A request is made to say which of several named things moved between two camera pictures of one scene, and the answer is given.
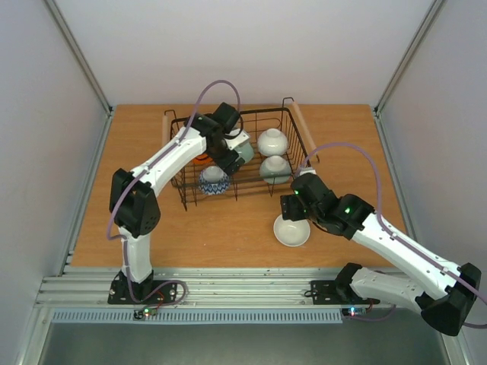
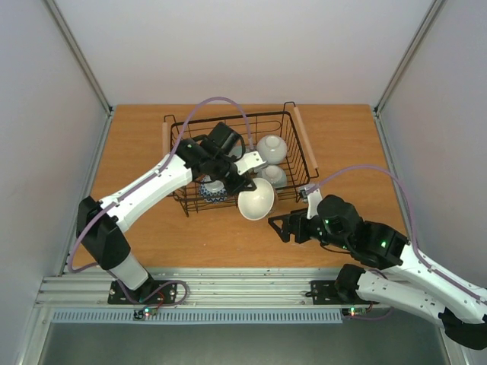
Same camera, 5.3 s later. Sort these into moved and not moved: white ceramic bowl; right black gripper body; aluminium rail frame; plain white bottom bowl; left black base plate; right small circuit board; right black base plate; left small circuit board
Moved: plain white bottom bowl; right black gripper body; white ceramic bowl
Not moved: left black base plate; right small circuit board; aluminium rail frame; right black base plate; left small circuit board
